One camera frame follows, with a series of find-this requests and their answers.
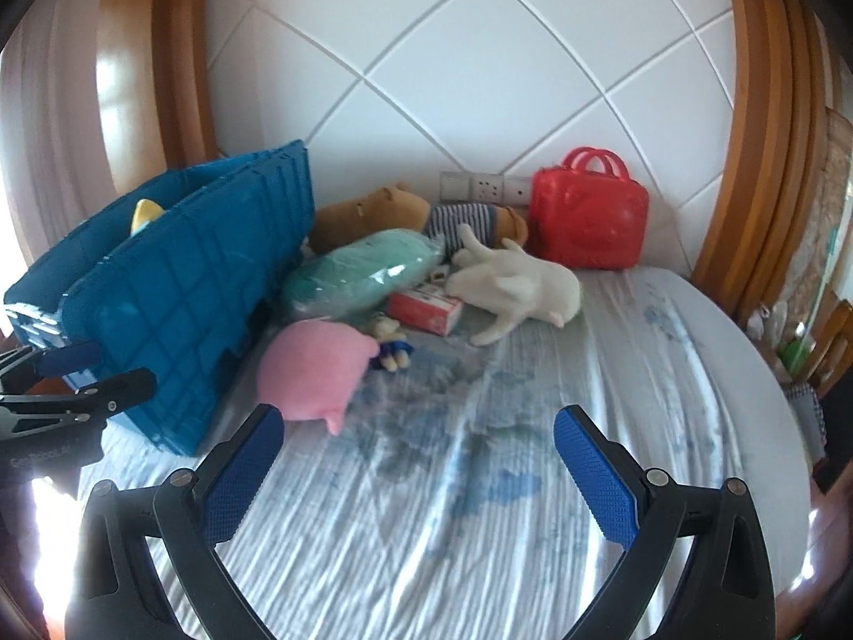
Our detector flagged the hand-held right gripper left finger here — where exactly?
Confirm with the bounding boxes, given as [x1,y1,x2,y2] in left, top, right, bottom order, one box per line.
[65,403,286,640]

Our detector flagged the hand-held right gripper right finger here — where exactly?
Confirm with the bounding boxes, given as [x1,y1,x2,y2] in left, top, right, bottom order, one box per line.
[554,405,777,640]

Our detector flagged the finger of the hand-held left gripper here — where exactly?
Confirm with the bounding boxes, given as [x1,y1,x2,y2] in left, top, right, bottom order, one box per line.
[0,368,159,431]
[0,340,102,381]

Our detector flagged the blue plastic crate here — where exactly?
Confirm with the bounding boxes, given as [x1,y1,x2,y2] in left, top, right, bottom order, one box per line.
[3,140,316,455]

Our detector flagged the green plush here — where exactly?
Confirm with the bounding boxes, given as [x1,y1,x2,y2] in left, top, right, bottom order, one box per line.
[280,228,449,322]

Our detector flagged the pink plush toy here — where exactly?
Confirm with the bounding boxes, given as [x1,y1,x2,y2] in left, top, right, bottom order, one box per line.
[256,320,382,436]

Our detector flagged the yellow plush toy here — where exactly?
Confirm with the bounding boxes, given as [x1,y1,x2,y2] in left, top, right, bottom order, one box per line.
[130,198,166,236]

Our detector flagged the small doll blue trousers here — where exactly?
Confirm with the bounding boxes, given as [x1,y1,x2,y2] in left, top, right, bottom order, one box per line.
[365,316,415,373]

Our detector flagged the white plush rabbit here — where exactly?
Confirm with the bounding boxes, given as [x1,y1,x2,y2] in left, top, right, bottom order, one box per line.
[445,223,582,348]

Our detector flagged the white curtain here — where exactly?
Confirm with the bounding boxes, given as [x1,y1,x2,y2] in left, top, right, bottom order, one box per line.
[0,33,108,281]

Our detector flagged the checkered cloth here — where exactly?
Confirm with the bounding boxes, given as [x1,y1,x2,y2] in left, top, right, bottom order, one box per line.
[786,383,826,464]

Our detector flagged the red and white carton box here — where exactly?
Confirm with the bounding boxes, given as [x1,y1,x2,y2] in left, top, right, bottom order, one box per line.
[385,282,465,336]

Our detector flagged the red toy suitcase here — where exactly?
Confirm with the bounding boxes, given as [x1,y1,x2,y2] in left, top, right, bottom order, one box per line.
[529,145,650,272]

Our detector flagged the brown capybara plush striped shirt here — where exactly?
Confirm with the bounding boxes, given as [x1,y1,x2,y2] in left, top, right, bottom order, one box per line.
[310,182,530,255]

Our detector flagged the white wall socket panel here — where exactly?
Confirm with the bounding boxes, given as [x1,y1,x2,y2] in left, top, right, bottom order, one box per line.
[440,171,534,206]

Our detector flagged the wooden door frame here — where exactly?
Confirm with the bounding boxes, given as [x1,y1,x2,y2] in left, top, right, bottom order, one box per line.
[693,0,853,321]
[96,0,221,167]

